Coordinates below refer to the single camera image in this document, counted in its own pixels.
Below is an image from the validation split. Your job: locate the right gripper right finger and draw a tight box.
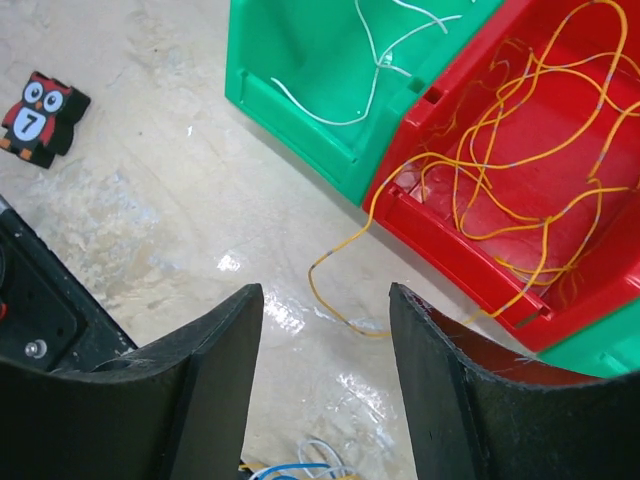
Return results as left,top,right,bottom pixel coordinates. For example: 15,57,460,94
389,283,639,479

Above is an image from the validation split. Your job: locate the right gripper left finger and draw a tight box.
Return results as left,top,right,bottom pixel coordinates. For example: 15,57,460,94
1,284,264,479

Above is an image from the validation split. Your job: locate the cable bundle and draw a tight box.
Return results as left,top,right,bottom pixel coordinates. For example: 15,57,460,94
239,437,361,480

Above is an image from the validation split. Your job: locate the green bin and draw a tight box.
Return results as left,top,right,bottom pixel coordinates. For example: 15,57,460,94
225,0,499,204
537,299,639,378

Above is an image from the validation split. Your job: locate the yellow cable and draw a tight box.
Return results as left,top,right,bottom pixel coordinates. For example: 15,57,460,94
307,149,501,339
419,0,640,316

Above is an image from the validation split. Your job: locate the red bin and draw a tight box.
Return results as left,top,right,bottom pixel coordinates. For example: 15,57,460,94
364,1,639,352

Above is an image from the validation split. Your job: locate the owl number tile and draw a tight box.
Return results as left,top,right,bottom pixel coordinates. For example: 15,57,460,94
1,71,91,169

